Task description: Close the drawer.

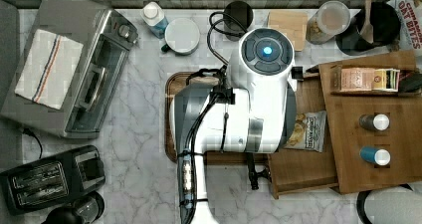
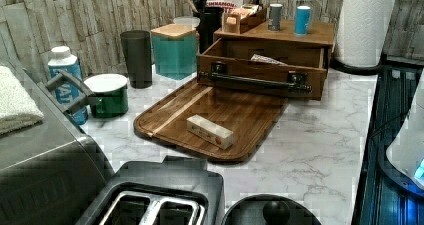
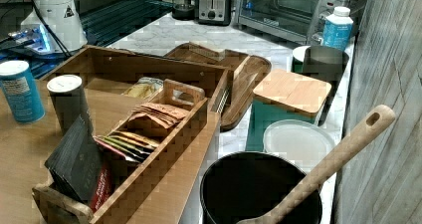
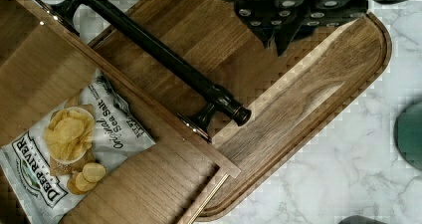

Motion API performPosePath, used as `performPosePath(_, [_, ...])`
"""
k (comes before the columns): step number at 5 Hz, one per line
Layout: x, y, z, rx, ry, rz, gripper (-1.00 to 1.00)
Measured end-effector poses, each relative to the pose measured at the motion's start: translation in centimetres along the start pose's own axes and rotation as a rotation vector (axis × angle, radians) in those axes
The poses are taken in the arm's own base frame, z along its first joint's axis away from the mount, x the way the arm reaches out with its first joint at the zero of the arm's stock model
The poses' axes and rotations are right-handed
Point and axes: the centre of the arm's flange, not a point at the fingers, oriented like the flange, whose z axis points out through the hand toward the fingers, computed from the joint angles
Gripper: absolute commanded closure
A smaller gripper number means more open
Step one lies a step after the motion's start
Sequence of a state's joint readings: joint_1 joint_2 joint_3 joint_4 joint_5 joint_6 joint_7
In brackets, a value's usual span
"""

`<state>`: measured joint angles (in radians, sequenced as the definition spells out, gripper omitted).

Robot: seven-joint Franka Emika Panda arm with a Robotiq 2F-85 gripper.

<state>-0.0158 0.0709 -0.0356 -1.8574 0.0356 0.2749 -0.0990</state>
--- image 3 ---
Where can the wooden drawer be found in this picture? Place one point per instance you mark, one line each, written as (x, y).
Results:
(106, 74)

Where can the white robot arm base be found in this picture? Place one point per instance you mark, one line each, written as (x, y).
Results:
(57, 25)

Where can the brown tea bag packets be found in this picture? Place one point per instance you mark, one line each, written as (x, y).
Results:
(164, 115)

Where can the dark wooden tray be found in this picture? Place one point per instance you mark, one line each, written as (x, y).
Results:
(248, 70)

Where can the green container bamboo lid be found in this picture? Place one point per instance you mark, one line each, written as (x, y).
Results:
(284, 95)

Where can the black utensil pot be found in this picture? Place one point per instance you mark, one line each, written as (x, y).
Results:
(245, 185)

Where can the green yellow tea bag packets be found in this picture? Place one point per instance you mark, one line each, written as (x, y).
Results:
(129, 145)

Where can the small black round dish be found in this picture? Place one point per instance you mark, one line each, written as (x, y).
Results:
(183, 12)

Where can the white round plastic lid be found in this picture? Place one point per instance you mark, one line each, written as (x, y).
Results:
(300, 143)

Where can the silver toaster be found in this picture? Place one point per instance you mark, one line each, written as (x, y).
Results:
(214, 12)

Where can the silver toaster oven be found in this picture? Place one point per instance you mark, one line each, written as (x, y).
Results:
(299, 21)

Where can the red tea packet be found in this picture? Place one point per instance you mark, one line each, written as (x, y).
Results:
(102, 189)

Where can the blue bottle white cap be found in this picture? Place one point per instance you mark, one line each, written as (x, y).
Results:
(337, 28)

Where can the dark cylindrical canister white lid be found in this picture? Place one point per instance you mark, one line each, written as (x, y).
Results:
(69, 100)

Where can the black tea packet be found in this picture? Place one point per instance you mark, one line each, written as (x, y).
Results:
(76, 163)

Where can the wooden spoon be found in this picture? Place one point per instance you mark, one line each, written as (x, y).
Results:
(367, 130)

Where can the blue cylindrical canister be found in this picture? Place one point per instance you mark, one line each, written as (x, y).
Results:
(20, 91)

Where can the wooden tea caddy with handles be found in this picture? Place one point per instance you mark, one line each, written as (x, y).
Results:
(132, 182)

